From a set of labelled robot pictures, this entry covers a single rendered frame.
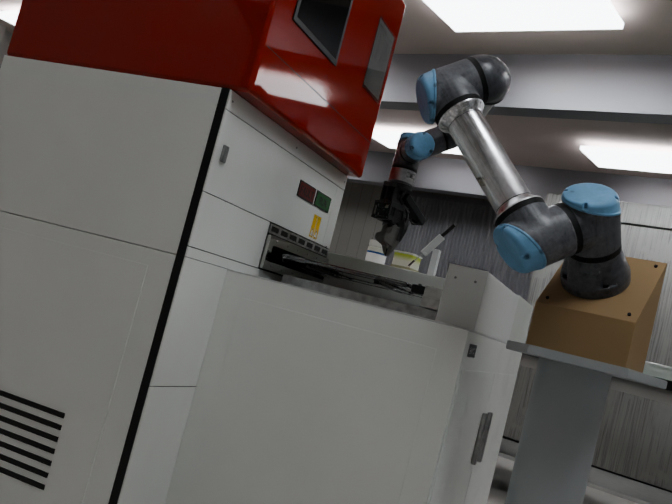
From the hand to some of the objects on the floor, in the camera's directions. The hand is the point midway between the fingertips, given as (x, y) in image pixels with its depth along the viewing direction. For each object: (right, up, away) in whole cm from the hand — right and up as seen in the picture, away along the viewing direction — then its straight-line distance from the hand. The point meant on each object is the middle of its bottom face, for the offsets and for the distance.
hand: (388, 252), depth 231 cm
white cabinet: (-18, -98, -8) cm, 100 cm away
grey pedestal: (+26, -104, -67) cm, 127 cm away
